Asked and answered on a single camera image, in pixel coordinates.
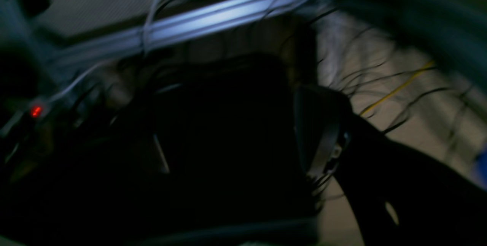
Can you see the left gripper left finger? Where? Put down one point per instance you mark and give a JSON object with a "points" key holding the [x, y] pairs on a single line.
{"points": [[112, 189]]}

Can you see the aluminium frame rail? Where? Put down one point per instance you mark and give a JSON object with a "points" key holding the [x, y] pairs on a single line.
{"points": [[172, 30]]}

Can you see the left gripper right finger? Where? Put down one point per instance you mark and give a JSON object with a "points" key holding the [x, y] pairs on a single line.
{"points": [[399, 195]]}

